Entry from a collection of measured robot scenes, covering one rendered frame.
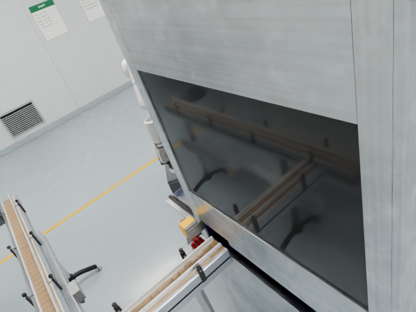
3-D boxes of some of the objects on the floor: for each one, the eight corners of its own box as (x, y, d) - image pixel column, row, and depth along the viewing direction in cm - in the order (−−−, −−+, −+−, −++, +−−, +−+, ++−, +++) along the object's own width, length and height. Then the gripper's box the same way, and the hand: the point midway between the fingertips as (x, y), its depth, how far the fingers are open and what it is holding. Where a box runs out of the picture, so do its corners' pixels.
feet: (103, 270, 299) (96, 260, 291) (50, 310, 279) (41, 301, 272) (100, 265, 305) (93, 255, 297) (47, 304, 285) (38, 294, 278)
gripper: (168, 133, 192) (179, 159, 202) (147, 147, 186) (158, 173, 196) (175, 137, 187) (186, 163, 197) (153, 151, 181) (165, 177, 191)
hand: (171, 165), depth 195 cm, fingers closed
